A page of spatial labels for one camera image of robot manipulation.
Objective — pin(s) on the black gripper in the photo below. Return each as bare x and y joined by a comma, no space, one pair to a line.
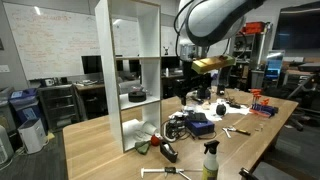
190,70

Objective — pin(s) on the black seal tape dispenser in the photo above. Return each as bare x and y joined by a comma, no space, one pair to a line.
168,153

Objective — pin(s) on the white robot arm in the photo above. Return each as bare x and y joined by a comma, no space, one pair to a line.
213,16

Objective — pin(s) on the white open shelf unit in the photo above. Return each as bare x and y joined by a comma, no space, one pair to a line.
106,66

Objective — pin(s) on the black bag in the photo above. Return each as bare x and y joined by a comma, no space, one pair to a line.
204,94

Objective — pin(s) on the black cylinder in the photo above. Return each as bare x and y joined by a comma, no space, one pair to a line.
220,90

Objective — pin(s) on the black computer monitor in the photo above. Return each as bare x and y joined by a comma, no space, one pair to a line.
134,65
170,62
91,64

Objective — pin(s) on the white paper sheet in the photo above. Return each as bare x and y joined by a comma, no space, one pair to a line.
208,113

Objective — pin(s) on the black fabric pouch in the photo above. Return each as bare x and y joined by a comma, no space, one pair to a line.
197,117

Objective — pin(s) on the black round speaker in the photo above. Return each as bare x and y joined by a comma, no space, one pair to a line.
221,110

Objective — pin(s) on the small black figurine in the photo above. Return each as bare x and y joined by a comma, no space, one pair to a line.
165,51

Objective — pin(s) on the blue cardboard box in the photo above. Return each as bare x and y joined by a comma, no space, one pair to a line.
200,127

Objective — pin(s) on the black round device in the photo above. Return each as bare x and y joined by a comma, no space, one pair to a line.
137,96

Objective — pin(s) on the metal storage rack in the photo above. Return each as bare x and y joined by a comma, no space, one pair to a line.
246,60

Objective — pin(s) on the white plastic cup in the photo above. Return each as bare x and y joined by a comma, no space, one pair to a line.
149,128

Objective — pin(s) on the grey office chair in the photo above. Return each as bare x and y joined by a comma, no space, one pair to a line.
128,86

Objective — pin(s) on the red ball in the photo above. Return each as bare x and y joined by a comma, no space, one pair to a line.
155,140

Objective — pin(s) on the white yellow spray bottle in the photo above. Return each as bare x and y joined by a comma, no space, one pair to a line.
210,163

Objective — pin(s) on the blue lit screen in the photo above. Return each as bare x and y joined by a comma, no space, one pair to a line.
274,68

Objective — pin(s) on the large orange storage box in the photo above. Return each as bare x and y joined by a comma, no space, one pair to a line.
255,27

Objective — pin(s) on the silver digital caliper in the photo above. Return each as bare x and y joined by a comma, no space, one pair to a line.
156,170

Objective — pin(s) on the wooden office desk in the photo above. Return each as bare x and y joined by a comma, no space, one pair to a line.
88,87

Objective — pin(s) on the black tripod stand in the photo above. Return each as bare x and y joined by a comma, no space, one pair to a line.
305,90

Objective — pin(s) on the large black television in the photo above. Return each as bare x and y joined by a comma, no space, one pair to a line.
296,26

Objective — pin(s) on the grey drawer cabinet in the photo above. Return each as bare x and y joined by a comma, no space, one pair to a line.
58,106

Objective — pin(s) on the blue recycling bin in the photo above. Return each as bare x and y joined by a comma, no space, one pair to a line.
26,108

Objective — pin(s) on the white air purifier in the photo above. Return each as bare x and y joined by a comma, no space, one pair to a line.
32,136

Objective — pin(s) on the grey trash bin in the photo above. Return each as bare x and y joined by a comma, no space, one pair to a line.
6,110

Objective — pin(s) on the white round appliance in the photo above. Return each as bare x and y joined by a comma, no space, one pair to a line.
5,146

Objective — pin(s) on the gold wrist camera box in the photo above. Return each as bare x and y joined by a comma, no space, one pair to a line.
213,63

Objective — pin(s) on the large wall whiteboard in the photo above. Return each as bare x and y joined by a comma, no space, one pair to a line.
50,43

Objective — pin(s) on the white wall plate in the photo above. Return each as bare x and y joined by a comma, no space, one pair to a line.
4,68

